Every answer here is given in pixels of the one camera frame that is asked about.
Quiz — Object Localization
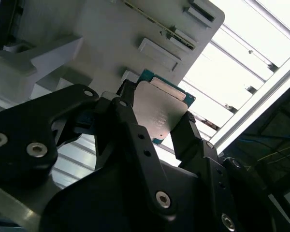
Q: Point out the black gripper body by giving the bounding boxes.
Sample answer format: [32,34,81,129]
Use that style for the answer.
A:
[40,165,219,232]

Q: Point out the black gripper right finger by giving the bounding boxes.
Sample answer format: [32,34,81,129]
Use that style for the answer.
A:
[171,111,269,232]

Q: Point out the silver CPU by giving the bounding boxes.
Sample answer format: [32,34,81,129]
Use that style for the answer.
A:
[132,68,197,146]

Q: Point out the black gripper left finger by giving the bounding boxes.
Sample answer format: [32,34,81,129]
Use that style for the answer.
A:
[0,79,179,222]

